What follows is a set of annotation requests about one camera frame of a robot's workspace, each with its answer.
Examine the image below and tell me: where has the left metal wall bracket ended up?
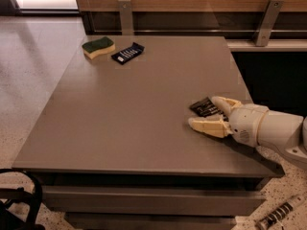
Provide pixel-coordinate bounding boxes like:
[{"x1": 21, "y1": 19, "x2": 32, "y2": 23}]
[{"x1": 118, "y1": 0, "x2": 134, "y2": 35}]

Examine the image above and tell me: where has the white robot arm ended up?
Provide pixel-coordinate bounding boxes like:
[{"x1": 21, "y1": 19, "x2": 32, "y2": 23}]
[{"x1": 188, "y1": 96, "x2": 307, "y2": 170}]

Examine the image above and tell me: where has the striped tube on floor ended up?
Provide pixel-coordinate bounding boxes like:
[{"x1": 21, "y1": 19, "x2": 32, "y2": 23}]
[{"x1": 256, "y1": 195, "x2": 305, "y2": 230}]

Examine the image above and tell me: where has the grey table drawer front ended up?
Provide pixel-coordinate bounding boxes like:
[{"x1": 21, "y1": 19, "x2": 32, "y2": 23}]
[{"x1": 43, "y1": 186, "x2": 265, "y2": 216}]

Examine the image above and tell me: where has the black chocolate rxbar wrapper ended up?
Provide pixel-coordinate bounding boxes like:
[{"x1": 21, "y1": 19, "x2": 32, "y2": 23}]
[{"x1": 189, "y1": 97, "x2": 228, "y2": 121}]

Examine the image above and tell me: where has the blue blueberry rxbar wrapper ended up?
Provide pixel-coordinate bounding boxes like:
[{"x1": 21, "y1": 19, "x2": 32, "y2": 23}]
[{"x1": 111, "y1": 42, "x2": 145, "y2": 65}]

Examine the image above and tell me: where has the metal wall bracket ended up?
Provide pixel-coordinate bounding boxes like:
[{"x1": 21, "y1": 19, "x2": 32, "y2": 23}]
[
  {"x1": 253, "y1": 0, "x2": 284, "y2": 47},
  {"x1": 118, "y1": 0, "x2": 134, "y2": 35}
]

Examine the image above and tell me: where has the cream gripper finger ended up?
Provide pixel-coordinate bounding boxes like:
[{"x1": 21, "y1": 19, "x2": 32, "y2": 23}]
[
  {"x1": 188, "y1": 116, "x2": 232, "y2": 138},
  {"x1": 211, "y1": 96, "x2": 243, "y2": 116}
]

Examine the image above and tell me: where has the right metal wall bracket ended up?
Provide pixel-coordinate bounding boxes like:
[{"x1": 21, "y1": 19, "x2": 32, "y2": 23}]
[{"x1": 253, "y1": 0, "x2": 284, "y2": 47}]

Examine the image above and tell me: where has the green and yellow sponge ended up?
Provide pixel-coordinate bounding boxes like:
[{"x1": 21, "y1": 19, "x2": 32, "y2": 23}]
[{"x1": 82, "y1": 36, "x2": 115, "y2": 59}]

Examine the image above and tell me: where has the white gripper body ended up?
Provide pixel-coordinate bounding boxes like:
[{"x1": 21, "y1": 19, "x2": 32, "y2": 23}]
[{"x1": 228, "y1": 103, "x2": 269, "y2": 148}]

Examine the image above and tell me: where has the black chair frame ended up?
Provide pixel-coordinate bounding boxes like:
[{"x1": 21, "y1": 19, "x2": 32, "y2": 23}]
[{"x1": 0, "y1": 169, "x2": 46, "y2": 230}]

